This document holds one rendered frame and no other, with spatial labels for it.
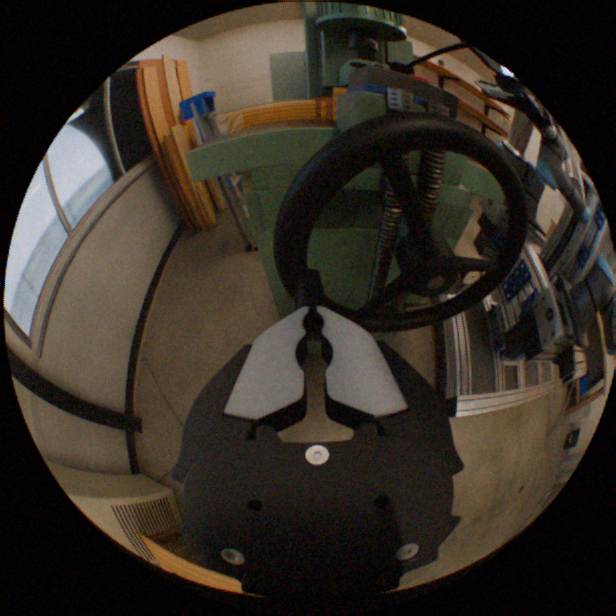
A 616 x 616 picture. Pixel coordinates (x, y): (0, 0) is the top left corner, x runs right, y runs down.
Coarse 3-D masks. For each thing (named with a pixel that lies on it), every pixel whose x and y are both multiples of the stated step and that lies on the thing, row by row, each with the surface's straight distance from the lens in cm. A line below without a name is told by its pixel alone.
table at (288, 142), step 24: (312, 120) 43; (216, 144) 33; (240, 144) 32; (264, 144) 31; (288, 144) 31; (312, 144) 31; (192, 168) 36; (216, 168) 34; (240, 168) 33; (480, 168) 43; (456, 192) 28; (480, 192) 45
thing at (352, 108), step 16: (352, 96) 22; (368, 96) 21; (384, 96) 22; (352, 112) 22; (368, 112) 21; (384, 112) 22; (416, 160) 24; (448, 160) 26; (464, 160) 27; (448, 176) 27
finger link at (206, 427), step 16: (240, 352) 9; (224, 368) 9; (240, 368) 9; (208, 384) 8; (224, 384) 8; (208, 400) 8; (224, 400) 8; (192, 416) 8; (208, 416) 8; (224, 416) 7; (192, 432) 7; (208, 432) 7; (224, 432) 7; (240, 432) 7; (256, 432) 7; (192, 448) 7; (208, 448) 7; (176, 464) 7; (192, 464) 7; (176, 480) 7
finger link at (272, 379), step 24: (312, 312) 13; (264, 336) 10; (288, 336) 10; (264, 360) 9; (288, 360) 8; (240, 384) 8; (264, 384) 8; (288, 384) 8; (240, 408) 7; (264, 408) 7; (288, 408) 7
